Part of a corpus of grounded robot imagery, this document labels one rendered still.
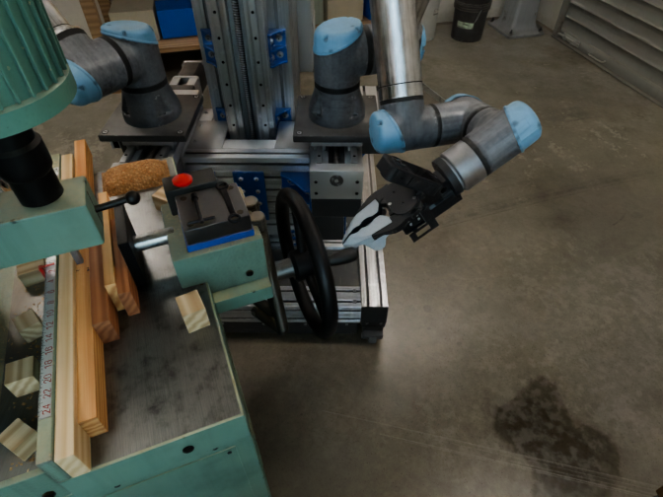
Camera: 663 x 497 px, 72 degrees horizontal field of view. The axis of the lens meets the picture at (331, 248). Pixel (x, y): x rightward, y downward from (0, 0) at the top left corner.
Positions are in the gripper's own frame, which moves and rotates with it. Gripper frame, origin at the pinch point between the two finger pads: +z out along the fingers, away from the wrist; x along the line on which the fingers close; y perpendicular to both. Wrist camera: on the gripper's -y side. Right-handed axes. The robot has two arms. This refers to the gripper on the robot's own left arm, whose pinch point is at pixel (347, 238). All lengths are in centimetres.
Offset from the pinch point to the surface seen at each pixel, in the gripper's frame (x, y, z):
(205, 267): -0.4, -14.0, 18.9
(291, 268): 4.2, 2.7, 11.9
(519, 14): 256, 197, -188
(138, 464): -23.5, -16.0, 33.3
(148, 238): 5.9, -19.9, 23.4
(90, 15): 269, 13, 63
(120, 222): 6.8, -24.3, 24.1
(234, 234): 0.7, -14.9, 12.3
